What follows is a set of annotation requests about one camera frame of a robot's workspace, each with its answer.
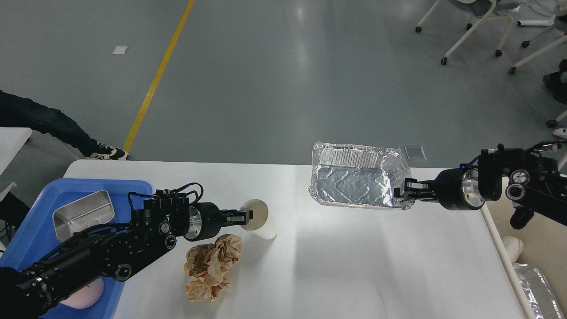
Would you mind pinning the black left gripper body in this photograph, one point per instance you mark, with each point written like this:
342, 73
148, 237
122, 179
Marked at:
204, 221

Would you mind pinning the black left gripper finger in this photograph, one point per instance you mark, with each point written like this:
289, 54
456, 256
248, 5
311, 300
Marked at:
236, 217

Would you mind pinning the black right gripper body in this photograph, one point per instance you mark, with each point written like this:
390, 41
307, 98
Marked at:
458, 189

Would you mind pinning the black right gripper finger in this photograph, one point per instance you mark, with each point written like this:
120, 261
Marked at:
413, 190

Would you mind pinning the white paper cup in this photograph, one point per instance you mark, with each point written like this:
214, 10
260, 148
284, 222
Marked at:
261, 223

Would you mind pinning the aluminium foil tray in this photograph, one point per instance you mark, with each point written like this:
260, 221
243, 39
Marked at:
358, 176

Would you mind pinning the stainless steel square tray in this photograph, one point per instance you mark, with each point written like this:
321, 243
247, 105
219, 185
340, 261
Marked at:
91, 210

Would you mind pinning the pink plastic mug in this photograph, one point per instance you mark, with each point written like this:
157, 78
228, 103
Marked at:
87, 296

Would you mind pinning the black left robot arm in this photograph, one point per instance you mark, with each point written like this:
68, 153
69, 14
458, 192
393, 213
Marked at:
116, 250

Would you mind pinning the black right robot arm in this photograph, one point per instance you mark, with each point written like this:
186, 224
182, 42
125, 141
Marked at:
531, 181

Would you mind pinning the clear floor plate right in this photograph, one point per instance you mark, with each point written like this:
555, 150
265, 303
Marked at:
415, 153

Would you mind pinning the crumpled brown paper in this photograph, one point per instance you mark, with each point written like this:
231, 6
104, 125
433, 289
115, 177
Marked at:
207, 266

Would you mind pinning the cream plastic bin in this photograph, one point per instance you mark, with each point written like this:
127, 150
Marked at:
544, 246

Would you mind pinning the white sneaker with stripes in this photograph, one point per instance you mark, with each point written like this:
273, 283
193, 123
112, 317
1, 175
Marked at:
561, 133

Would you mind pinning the foil tray inside bin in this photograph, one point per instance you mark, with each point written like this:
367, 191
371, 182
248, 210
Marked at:
538, 292

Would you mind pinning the blue plastic tray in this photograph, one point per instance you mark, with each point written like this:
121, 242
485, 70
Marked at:
36, 235

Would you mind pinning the small white side table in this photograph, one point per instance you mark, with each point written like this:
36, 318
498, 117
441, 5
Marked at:
11, 142

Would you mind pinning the person in beige sweater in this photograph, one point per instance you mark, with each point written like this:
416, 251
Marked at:
20, 112

